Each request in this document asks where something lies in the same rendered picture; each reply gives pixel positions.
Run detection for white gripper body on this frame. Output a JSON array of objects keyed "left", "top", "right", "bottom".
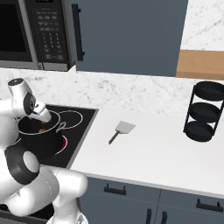
[{"left": 28, "top": 101, "right": 53, "bottom": 123}]

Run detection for black cooking pot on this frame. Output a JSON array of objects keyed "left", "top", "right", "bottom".
[{"left": 17, "top": 109, "right": 69, "bottom": 160}]

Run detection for grey metal spatula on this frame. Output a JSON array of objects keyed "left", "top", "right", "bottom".
[{"left": 108, "top": 121, "right": 137, "bottom": 146}]

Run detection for black hob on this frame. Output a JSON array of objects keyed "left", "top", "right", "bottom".
[{"left": 11, "top": 103, "right": 100, "bottom": 170}]

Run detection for black and steel microwave oven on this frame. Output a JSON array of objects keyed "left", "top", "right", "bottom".
[{"left": 0, "top": 0, "right": 77, "bottom": 73}]

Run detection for blue-grey cupboard door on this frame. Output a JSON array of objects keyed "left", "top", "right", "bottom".
[{"left": 67, "top": 0, "right": 189, "bottom": 78}]

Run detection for blue-grey drawer front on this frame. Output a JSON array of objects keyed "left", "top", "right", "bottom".
[
  {"left": 154, "top": 189, "right": 224, "bottom": 224},
  {"left": 78, "top": 176, "right": 162, "bottom": 224}
]

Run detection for black three-tier stand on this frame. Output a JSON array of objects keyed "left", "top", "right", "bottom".
[{"left": 182, "top": 80, "right": 224, "bottom": 144}]

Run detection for wooden shelf board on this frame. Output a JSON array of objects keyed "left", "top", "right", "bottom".
[{"left": 175, "top": 49, "right": 224, "bottom": 81}]

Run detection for black cupboard door handle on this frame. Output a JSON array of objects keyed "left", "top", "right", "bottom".
[
  {"left": 145, "top": 207, "right": 153, "bottom": 224},
  {"left": 160, "top": 211, "right": 168, "bottom": 224},
  {"left": 71, "top": 3, "right": 86, "bottom": 62}
]

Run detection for black drawer handle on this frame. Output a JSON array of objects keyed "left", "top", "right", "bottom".
[
  {"left": 195, "top": 198, "right": 224, "bottom": 214},
  {"left": 103, "top": 182, "right": 128, "bottom": 196}
]

